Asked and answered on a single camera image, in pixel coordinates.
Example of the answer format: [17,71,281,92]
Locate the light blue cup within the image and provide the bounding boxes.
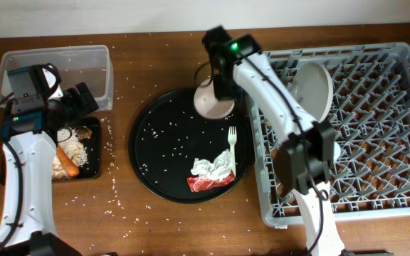
[333,142,341,161]

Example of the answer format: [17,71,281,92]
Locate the orange carrot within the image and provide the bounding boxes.
[56,146,80,177]

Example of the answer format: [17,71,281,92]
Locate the rice and food scraps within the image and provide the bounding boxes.
[51,129,88,181]

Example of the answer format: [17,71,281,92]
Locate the round black serving tray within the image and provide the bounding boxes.
[128,89,253,203]

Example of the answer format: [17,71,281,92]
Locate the clear plastic bin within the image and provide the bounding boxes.
[0,45,114,111]

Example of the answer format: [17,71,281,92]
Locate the white plastic fork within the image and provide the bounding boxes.
[228,126,237,176]

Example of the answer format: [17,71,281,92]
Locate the black rectangular tray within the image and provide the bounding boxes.
[52,117,102,183]

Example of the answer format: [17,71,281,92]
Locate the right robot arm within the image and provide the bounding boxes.
[202,26,350,255]

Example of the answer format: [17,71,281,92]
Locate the red snack wrapper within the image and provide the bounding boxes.
[186,173,235,193]

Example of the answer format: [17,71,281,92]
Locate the grey plate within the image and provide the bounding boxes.
[290,63,333,122]

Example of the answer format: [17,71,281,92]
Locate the beige bowl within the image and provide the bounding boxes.
[194,78,235,119]

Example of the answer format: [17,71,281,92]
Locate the brown food scrap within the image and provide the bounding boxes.
[74,127,93,141]

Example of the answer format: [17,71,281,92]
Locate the white napkin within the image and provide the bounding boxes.
[191,149,233,181]

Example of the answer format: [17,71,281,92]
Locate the grey dishwasher rack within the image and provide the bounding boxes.
[267,43,410,221]

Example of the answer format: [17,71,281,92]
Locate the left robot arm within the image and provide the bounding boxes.
[0,63,98,255]

